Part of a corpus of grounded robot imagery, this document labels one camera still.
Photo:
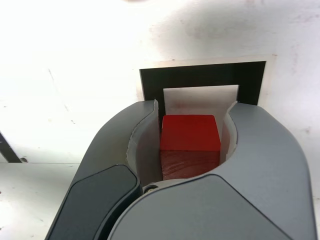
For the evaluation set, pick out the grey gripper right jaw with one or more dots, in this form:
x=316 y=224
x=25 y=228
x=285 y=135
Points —
x=250 y=200

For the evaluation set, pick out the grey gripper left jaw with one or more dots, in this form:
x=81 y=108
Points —
x=100 y=162

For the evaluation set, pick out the red cube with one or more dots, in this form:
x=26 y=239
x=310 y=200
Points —
x=190 y=135

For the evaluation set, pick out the black tape square outline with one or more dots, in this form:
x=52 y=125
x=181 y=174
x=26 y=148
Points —
x=200 y=75

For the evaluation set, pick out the black tape strip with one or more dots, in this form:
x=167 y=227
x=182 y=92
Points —
x=8 y=150

